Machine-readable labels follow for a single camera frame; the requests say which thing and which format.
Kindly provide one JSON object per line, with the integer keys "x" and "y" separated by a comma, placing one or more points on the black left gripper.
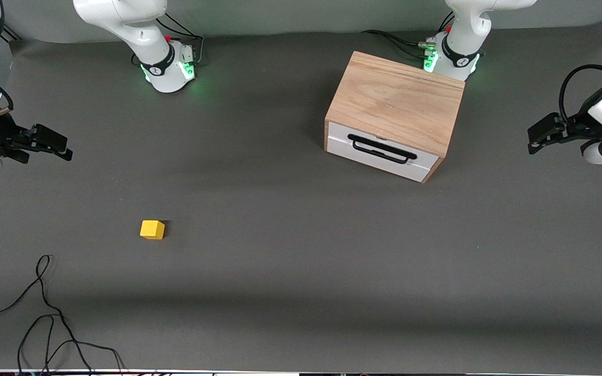
{"x": 579, "y": 127}

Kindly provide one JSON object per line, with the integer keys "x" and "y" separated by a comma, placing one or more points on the yellow cube block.
{"x": 152, "y": 230}

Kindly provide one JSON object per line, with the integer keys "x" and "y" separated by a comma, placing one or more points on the white-fronted wooden drawer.
{"x": 337, "y": 141}

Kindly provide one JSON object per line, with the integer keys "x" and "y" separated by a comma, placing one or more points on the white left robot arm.
{"x": 468, "y": 26}

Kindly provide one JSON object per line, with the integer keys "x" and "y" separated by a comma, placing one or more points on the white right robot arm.
{"x": 144, "y": 36}

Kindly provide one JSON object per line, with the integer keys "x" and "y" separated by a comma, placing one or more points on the wooden drawer cabinet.
{"x": 395, "y": 99}

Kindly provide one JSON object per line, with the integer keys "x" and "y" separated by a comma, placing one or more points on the dark grey table mat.
{"x": 301, "y": 271}

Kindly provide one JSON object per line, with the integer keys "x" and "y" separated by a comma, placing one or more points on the silver aluminium frame rail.
{"x": 11, "y": 34}

